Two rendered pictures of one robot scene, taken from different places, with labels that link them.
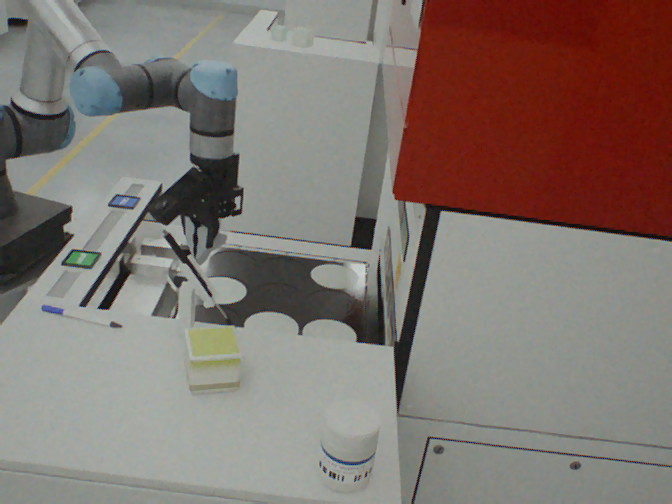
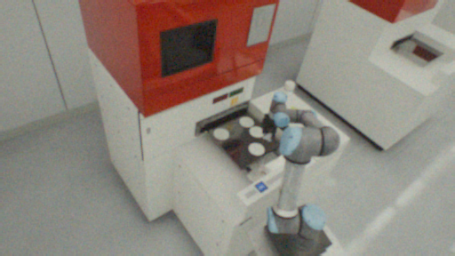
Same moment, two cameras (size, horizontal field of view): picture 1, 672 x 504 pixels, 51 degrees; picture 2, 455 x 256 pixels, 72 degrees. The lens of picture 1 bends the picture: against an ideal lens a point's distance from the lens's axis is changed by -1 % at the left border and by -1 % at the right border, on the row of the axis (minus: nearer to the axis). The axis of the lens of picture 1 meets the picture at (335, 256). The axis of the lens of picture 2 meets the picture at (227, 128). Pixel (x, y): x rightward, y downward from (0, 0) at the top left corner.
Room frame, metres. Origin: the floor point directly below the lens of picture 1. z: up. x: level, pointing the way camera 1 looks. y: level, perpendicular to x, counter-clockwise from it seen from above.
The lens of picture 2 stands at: (2.23, 1.03, 2.36)
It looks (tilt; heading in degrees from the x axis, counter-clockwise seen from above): 45 degrees down; 226
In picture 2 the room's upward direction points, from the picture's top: 11 degrees clockwise
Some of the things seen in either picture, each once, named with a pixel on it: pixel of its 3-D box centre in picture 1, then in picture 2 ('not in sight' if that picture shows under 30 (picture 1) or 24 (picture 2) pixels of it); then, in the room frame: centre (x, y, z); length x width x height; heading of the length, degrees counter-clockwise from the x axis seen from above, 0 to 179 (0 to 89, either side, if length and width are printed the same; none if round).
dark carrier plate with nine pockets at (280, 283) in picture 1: (277, 297); (244, 138); (1.18, 0.10, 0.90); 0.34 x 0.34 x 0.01; 2
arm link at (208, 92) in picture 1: (212, 97); (278, 102); (1.14, 0.24, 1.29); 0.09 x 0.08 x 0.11; 54
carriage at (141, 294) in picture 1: (140, 298); (273, 168); (1.15, 0.37, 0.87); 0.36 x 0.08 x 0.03; 2
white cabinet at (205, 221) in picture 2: not in sight; (250, 187); (1.09, 0.20, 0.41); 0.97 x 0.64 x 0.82; 2
